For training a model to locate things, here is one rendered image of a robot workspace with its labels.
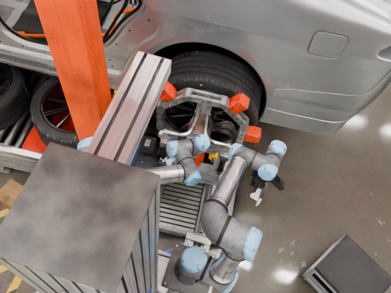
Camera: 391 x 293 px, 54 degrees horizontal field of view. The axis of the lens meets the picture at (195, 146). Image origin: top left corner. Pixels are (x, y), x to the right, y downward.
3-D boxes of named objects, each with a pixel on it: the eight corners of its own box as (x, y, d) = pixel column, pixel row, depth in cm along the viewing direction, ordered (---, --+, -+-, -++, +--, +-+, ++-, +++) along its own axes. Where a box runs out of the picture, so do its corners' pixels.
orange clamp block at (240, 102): (238, 104, 215) (249, 98, 208) (236, 115, 211) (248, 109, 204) (229, 97, 211) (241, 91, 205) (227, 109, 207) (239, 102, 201)
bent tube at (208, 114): (234, 121, 217) (238, 110, 208) (229, 150, 207) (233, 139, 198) (204, 115, 218) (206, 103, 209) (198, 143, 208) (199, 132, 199)
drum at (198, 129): (212, 128, 238) (214, 114, 226) (205, 157, 227) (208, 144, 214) (189, 123, 238) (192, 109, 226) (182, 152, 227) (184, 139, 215)
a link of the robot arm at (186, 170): (95, 190, 136) (208, 174, 163) (88, 164, 141) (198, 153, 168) (88, 205, 144) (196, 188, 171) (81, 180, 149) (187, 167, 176)
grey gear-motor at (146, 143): (165, 147, 309) (167, 122, 279) (152, 193, 287) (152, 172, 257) (144, 142, 309) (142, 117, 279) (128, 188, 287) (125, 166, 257)
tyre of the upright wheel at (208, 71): (153, 43, 222) (166, 113, 278) (142, 72, 210) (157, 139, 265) (267, 55, 212) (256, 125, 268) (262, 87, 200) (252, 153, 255)
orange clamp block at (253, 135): (244, 130, 235) (259, 134, 234) (242, 140, 230) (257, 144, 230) (246, 124, 229) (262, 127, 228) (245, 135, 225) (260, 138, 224)
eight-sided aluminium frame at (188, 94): (237, 151, 254) (256, 101, 208) (236, 160, 251) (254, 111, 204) (158, 134, 256) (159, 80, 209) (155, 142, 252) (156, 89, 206)
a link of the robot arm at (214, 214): (185, 236, 141) (230, 152, 174) (212, 249, 140) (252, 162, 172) (191, 220, 133) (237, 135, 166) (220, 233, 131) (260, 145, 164)
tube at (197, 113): (201, 114, 218) (202, 103, 209) (194, 142, 208) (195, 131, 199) (170, 107, 218) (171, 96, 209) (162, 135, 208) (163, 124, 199)
